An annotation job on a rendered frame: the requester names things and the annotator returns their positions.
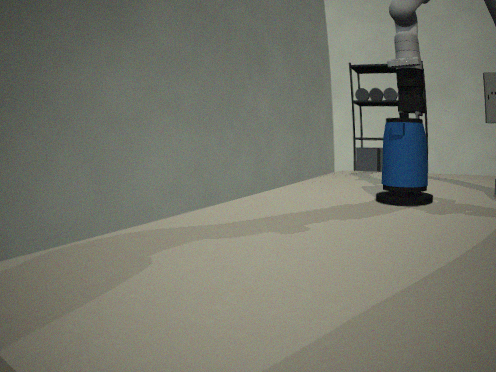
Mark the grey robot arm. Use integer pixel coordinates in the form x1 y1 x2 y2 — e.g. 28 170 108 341
389 0 496 53

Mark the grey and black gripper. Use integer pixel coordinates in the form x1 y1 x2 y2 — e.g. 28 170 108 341
387 50 426 119

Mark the black round disc with centre stud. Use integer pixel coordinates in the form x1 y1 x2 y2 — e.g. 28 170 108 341
376 191 433 206

